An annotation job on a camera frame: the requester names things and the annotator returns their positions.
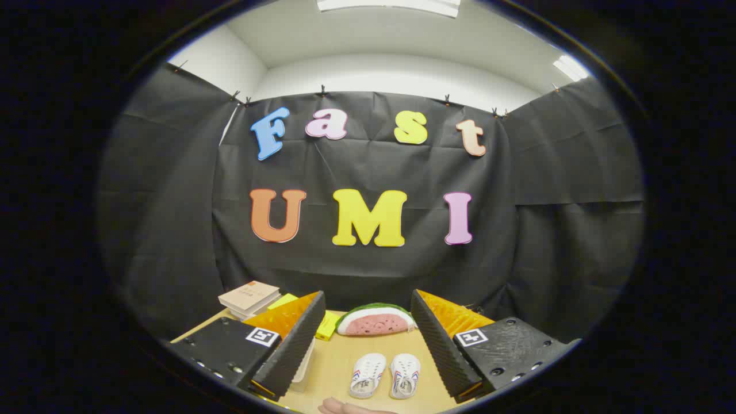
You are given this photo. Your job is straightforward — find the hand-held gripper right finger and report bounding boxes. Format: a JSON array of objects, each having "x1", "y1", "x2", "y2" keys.
[{"x1": 410, "y1": 289, "x2": 582, "y2": 404}]

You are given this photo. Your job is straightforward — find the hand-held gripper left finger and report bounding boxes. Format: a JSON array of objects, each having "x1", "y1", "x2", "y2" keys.
[{"x1": 168, "y1": 290, "x2": 327, "y2": 403}]

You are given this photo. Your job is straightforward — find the cream fabric storage box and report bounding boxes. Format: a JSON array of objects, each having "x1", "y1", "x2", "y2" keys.
[{"x1": 290, "y1": 339, "x2": 316, "y2": 393}]

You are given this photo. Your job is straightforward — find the white shoe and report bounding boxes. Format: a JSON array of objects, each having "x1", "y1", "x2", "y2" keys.
[
  {"x1": 349, "y1": 353, "x2": 387, "y2": 400},
  {"x1": 390, "y1": 353, "x2": 421, "y2": 400}
]

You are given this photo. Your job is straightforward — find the yellow box with red label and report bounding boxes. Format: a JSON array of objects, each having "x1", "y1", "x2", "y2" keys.
[{"x1": 267, "y1": 293, "x2": 344, "y2": 342}]

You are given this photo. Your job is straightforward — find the white book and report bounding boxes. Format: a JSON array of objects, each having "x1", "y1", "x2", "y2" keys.
[{"x1": 230, "y1": 304, "x2": 283, "y2": 321}]

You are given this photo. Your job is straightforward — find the beige book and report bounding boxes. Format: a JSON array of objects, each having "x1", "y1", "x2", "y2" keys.
[{"x1": 218, "y1": 281, "x2": 281, "y2": 312}]

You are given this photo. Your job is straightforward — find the watermelon slice plush toy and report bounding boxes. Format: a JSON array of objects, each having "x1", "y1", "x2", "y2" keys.
[{"x1": 336, "y1": 303, "x2": 417, "y2": 336}]

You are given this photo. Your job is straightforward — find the ceiling light panel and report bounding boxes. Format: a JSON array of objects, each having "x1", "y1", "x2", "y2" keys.
[
  {"x1": 553, "y1": 55, "x2": 590, "y2": 82},
  {"x1": 316, "y1": 0, "x2": 462, "y2": 18}
]

